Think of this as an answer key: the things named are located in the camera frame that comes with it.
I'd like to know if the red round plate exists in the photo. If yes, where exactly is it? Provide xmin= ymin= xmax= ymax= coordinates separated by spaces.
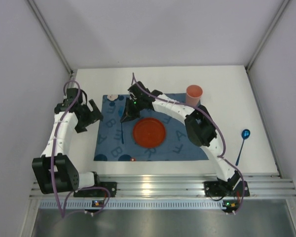
xmin=132 ymin=118 xmax=166 ymax=149

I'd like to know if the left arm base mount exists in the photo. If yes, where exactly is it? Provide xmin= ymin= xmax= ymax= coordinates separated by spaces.
xmin=74 ymin=182 xmax=117 ymax=198

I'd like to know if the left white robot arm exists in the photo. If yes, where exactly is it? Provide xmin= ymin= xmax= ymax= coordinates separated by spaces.
xmin=32 ymin=88 xmax=103 ymax=194

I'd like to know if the perforated cable tray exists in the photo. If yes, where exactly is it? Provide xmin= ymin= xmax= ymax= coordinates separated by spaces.
xmin=39 ymin=199 xmax=242 ymax=210

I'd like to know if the blue spoon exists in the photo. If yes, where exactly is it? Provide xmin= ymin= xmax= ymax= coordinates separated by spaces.
xmin=235 ymin=129 xmax=251 ymax=166

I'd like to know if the pink plastic cup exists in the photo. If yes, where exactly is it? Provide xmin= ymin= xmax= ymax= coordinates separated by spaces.
xmin=185 ymin=85 xmax=203 ymax=106

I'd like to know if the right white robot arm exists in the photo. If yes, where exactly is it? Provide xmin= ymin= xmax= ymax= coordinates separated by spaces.
xmin=120 ymin=81 xmax=241 ymax=190

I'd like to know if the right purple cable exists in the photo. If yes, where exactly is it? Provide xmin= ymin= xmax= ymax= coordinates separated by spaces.
xmin=131 ymin=72 xmax=245 ymax=215

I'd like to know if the blue letter-print placemat cloth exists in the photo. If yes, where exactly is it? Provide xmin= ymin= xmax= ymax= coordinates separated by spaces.
xmin=94 ymin=94 xmax=208 ymax=161

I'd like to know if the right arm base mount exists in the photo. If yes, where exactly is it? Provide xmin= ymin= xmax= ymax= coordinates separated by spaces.
xmin=204 ymin=181 xmax=250 ymax=198

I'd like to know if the aluminium mounting rail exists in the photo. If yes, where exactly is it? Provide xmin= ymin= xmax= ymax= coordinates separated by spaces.
xmin=31 ymin=174 xmax=296 ymax=198

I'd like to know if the blue fork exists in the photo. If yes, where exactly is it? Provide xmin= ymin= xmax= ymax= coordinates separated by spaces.
xmin=118 ymin=106 xmax=124 ymax=144

